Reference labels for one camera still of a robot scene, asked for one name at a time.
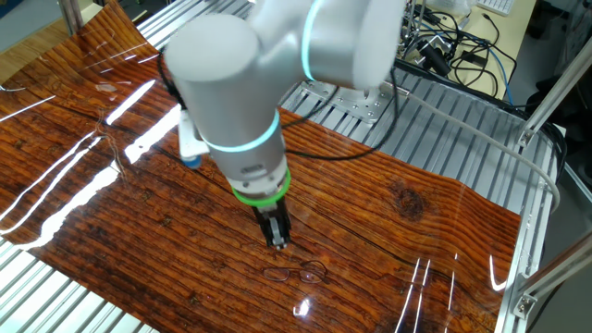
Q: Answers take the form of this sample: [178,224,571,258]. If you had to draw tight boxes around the grey metal post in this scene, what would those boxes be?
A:
[57,0,85,36]

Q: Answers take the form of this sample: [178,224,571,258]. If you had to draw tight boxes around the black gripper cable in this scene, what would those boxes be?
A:
[281,68,401,162]

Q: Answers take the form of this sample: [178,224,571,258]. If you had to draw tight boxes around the thin-framed glasses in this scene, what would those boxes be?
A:
[262,260,330,285]

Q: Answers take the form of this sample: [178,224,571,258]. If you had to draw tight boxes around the black office chair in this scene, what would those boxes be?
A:
[526,76,592,140]

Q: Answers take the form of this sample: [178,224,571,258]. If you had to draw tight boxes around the beige desk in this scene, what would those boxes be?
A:
[401,0,537,101]

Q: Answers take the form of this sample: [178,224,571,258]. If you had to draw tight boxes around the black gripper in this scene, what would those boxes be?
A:
[252,199,292,251]

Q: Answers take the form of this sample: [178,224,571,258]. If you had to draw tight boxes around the blue cable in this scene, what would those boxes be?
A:
[483,45,515,106]

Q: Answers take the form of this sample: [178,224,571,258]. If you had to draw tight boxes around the diagonal aluminium strut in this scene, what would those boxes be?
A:
[511,240,592,320]
[516,34,592,149]

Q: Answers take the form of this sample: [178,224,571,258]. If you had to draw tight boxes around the glossy wood-pattern mat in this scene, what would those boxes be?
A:
[0,0,522,333]

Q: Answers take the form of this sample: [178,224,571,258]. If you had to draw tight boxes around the white keyboard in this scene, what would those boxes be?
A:
[475,0,515,18]

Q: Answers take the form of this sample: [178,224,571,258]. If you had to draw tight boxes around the tangled black desk cables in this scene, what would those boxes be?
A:
[400,0,519,99]

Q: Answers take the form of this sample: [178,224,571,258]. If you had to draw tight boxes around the wrist camera with white bracket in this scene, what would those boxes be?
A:
[178,108,210,170]

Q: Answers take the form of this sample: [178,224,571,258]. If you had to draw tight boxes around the grey corrugated hose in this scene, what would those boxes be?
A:
[401,90,561,214]

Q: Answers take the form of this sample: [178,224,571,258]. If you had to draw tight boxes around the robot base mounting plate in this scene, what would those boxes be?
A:
[295,80,411,125]

